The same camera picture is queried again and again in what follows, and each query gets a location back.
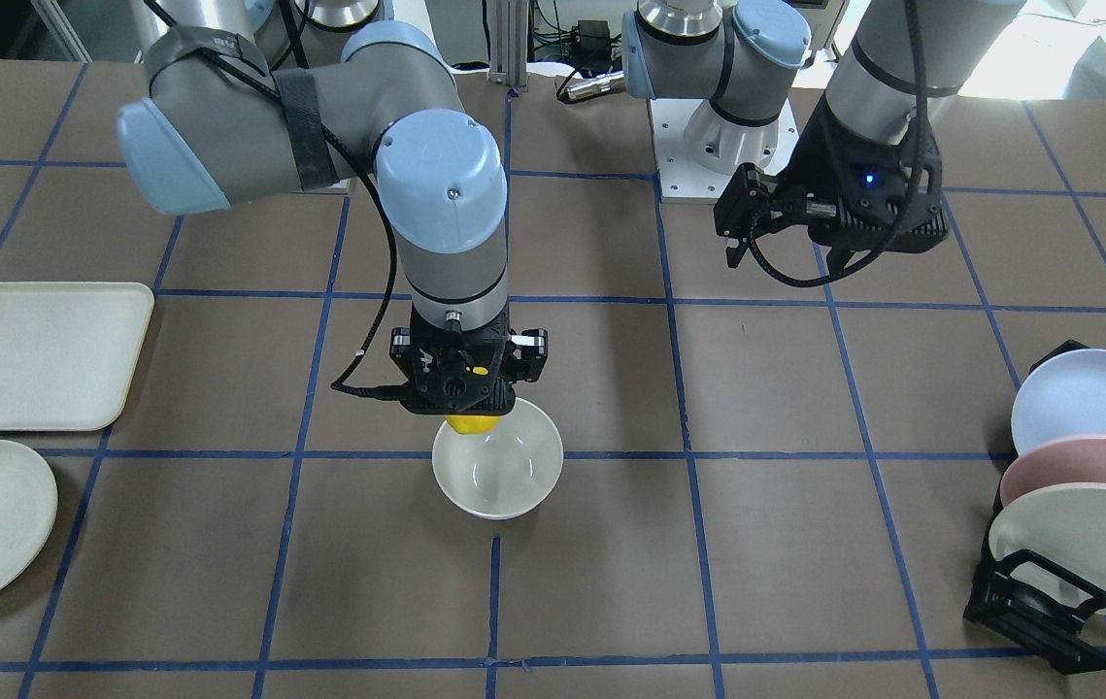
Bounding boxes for black dish rack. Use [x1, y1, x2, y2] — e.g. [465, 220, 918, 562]
[962, 340, 1106, 676]

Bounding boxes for cream plate in rack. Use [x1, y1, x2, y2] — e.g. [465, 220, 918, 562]
[988, 483, 1106, 591]

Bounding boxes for white ceramic bowl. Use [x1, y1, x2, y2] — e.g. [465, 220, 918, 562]
[431, 398, 564, 520]

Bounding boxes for yellow lemon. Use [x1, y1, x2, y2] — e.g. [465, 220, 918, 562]
[445, 366, 502, 435]

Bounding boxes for light blue plate in rack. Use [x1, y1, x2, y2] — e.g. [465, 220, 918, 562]
[1010, 350, 1106, 453]

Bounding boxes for pink plate in rack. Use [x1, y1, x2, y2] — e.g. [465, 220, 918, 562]
[999, 434, 1106, 505]

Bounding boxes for aluminium frame post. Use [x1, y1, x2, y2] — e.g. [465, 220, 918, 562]
[486, 0, 531, 92]

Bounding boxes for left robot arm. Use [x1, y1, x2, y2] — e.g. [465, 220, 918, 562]
[620, 1, 1022, 288]

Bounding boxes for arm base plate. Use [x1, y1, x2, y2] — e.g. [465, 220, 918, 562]
[649, 100, 799, 204]

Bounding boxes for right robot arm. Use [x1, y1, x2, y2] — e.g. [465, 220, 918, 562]
[117, 1, 547, 416]

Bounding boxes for white rectangular tray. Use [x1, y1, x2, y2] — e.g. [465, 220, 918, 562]
[0, 282, 154, 432]

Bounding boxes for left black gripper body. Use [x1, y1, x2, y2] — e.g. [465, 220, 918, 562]
[748, 98, 949, 267]

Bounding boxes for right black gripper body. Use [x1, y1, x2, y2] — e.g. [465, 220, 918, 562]
[387, 306, 549, 416]

